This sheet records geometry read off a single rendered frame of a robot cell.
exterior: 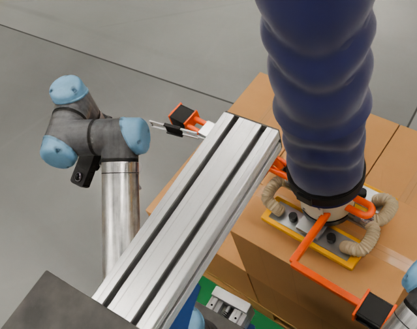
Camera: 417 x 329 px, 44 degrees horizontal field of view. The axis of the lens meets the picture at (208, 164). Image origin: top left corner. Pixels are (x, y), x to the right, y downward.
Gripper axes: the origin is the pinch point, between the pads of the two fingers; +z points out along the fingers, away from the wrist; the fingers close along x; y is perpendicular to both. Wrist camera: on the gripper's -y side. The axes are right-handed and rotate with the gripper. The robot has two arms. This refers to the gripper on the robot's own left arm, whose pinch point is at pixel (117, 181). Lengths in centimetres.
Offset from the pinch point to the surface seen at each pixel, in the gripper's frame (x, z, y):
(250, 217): -14, 58, 29
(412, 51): -12, 152, 220
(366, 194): -50, 43, 47
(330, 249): -48, 44, 25
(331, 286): -55, 33, 11
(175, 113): 22, 31, 44
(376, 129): -29, 98, 112
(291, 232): -34, 45, 25
